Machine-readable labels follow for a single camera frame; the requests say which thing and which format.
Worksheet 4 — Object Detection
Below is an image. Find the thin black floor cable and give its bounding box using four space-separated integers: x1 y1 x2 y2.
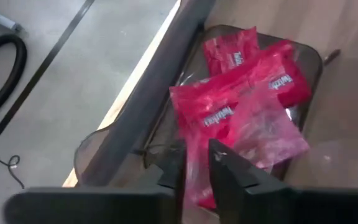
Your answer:
0 142 26 190

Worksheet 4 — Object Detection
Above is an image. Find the black vacuum hose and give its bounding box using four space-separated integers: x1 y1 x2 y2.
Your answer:
0 33 28 123

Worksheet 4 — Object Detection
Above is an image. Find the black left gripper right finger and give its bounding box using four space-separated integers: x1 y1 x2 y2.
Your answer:
209 139 358 224

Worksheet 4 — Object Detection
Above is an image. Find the grey translucent plastic bin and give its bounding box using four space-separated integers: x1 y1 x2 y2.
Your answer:
73 24 324 194

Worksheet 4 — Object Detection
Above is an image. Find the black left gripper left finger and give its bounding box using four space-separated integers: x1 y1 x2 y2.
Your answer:
3 146 186 224

